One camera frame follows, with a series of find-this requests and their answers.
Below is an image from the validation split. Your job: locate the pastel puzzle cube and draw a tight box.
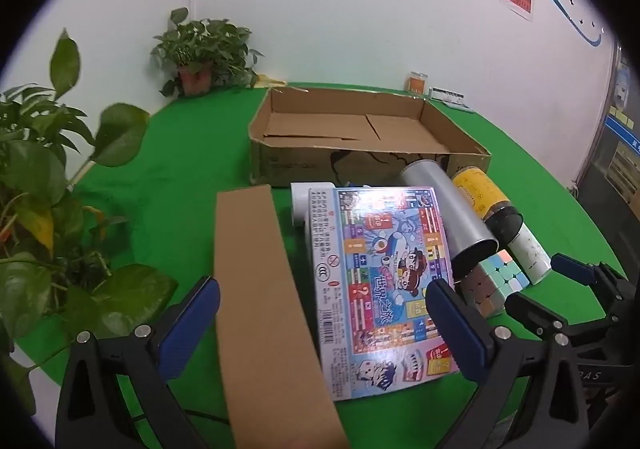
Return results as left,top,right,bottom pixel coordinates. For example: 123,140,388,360
460,249,531,319

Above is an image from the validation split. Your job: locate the white tube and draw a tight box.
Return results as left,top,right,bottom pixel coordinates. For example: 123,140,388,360
502,223,552,286

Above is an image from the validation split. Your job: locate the silver metal can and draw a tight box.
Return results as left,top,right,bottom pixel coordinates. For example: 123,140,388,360
398,160,500,280

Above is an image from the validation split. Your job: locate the colourful patterned packet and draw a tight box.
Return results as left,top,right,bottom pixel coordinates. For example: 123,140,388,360
309,185,461,402

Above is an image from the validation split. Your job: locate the grey door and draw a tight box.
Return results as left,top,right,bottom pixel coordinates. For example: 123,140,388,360
575,44,640,230

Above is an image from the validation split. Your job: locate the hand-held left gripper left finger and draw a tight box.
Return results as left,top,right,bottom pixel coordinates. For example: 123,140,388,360
56,275,222,449

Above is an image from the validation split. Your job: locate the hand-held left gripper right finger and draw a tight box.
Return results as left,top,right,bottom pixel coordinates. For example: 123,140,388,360
424,278,591,449

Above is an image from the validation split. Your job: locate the long narrow cardboard box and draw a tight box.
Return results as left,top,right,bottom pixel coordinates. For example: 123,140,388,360
214,185,351,449

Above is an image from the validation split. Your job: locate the small potted plant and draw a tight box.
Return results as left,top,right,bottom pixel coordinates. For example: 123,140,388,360
150,7,265,100

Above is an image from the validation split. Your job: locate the large leafy plant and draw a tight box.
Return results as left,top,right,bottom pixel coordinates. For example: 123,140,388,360
0,28,179,417

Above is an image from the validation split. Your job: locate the yellow label jar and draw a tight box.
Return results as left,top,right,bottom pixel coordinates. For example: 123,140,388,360
450,166,523,250

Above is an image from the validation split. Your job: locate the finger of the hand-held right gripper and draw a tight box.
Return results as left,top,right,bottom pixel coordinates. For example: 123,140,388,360
550,253,630,304
505,293,576,342

